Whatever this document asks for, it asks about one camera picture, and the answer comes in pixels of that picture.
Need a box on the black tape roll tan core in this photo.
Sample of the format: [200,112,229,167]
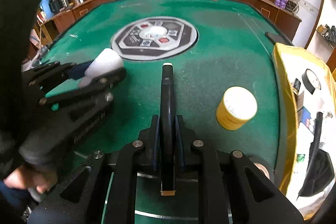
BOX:
[302,69,321,94]

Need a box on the person left hand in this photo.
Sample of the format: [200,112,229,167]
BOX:
[3,165,58,194]

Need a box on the round table control panel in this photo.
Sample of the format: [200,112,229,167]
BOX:
[110,16,199,61]

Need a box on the long black art marker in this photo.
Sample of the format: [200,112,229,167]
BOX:
[307,111,323,173]

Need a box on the white blue small box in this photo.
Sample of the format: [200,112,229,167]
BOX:
[298,107,315,133]

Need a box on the black tape roll red core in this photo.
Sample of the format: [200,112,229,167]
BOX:
[254,162,274,182]

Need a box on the black round cap holder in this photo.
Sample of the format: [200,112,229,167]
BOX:
[298,148,335,197]

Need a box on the black marker orange tip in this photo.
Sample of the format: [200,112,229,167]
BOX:
[159,63,175,196]

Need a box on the white tray with yellow rim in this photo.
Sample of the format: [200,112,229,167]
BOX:
[272,43,335,221]

